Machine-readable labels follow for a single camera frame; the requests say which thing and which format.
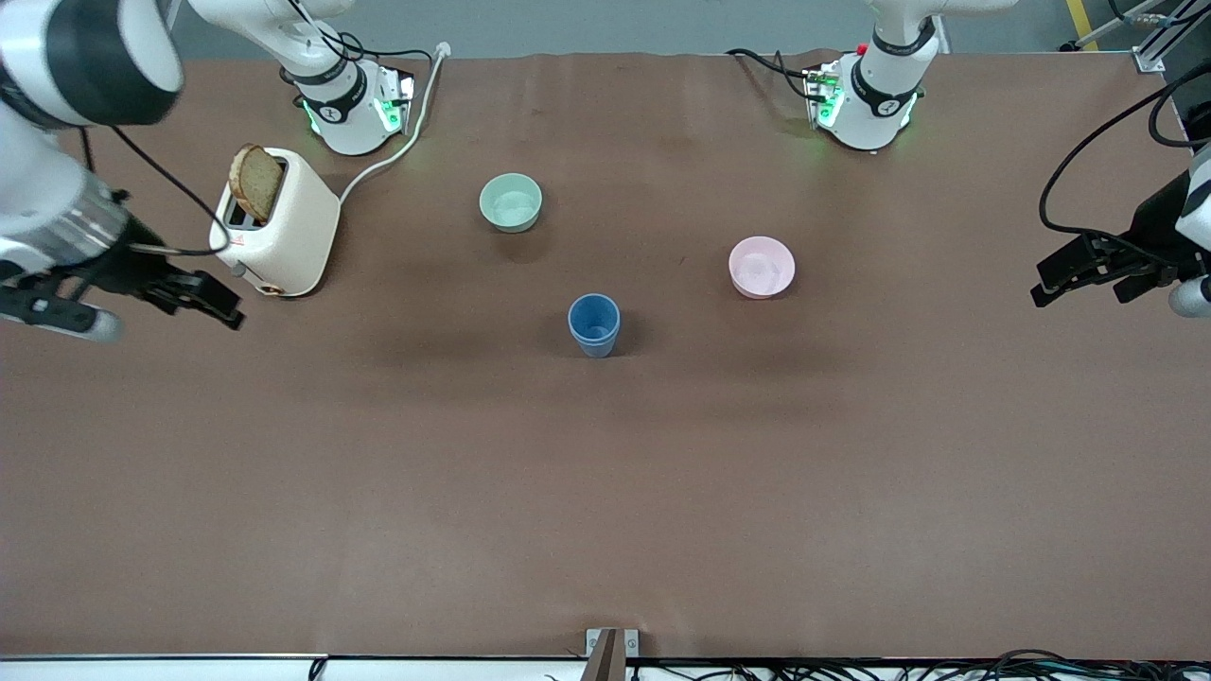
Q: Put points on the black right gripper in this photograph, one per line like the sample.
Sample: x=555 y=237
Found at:
x=126 y=269

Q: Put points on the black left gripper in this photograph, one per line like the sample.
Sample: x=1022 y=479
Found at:
x=1150 y=230

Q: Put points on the blue ribbed plastic cup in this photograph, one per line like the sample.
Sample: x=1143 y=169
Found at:
x=594 y=310
x=596 y=348

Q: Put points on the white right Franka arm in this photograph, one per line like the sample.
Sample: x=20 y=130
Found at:
x=95 y=47

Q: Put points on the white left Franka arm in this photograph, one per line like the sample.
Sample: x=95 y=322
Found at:
x=885 y=95

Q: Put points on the white two-slot toaster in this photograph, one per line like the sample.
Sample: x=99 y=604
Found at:
x=293 y=236

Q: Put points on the brown bread slice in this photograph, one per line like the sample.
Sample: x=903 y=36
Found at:
x=255 y=184

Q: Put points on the light pink bowl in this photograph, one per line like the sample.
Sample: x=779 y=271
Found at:
x=762 y=268

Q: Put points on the light green bowl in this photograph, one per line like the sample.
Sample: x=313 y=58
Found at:
x=511 y=203

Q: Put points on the brown table cover sheet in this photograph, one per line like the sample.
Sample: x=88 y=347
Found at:
x=605 y=492

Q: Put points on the aluminium profile frame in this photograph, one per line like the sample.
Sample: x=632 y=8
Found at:
x=1149 y=57

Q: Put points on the grey metal camera bracket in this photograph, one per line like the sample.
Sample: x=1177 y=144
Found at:
x=611 y=653

